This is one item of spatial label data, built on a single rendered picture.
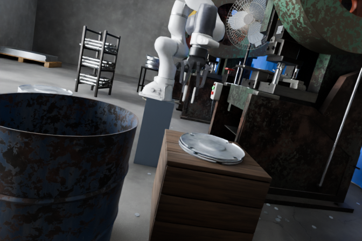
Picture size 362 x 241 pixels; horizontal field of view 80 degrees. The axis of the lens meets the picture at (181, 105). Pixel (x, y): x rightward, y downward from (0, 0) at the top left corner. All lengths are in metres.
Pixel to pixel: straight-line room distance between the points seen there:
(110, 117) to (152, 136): 0.59
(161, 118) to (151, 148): 0.22
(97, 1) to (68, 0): 0.90
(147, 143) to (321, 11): 1.16
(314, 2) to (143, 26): 7.18
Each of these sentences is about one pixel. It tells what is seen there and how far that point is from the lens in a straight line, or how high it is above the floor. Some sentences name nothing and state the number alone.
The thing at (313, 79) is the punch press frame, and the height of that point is 0.79.
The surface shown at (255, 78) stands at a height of 0.71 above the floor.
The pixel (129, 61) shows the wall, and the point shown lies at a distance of 8.00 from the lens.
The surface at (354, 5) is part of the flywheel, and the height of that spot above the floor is 1.16.
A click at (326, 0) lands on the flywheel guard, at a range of 1.23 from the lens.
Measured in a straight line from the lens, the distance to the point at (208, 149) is 0.93.
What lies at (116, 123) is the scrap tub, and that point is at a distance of 0.85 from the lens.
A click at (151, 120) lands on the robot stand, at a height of 0.31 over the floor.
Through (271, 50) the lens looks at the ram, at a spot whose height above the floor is 0.92.
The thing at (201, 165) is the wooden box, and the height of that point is 0.35.
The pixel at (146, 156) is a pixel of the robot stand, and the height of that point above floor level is 0.07.
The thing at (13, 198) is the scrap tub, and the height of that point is 0.33.
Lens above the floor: 0.67
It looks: 9 degrees down
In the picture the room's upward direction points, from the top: 13 degrees clockwise
